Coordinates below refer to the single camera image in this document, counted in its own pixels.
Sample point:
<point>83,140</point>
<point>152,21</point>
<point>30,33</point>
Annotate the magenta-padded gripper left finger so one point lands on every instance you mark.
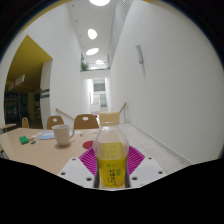
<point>77,169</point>

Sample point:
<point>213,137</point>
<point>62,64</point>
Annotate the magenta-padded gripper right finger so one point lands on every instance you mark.
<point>146,170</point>

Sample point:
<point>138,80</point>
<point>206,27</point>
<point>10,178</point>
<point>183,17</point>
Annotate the clear bottle with yellow drink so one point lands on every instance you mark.
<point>111,156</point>

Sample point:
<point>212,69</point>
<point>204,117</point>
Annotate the flat round red coaster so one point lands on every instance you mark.
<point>88,144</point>

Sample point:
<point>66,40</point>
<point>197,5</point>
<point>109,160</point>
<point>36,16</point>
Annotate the small white paper scrap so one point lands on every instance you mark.
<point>79,132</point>

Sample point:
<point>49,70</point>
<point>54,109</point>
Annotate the white ceramic mug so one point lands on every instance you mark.
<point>62,135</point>

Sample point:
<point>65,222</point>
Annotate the light blue printed booklet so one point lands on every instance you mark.
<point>47,135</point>

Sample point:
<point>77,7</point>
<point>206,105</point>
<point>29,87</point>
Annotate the wooden chairs group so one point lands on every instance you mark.
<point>85,122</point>

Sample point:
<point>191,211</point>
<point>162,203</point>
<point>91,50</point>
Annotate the wooden stair handrail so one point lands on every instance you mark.
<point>123,108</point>
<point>64,113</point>

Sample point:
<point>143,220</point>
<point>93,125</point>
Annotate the small green box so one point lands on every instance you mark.
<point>23,140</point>

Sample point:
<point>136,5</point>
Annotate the green potted plant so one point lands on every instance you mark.
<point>84,66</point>

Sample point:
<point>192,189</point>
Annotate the hanging white sign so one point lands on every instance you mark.
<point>19,80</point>

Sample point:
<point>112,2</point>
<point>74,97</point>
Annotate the round ceiling lights group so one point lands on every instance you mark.
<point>92,33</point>

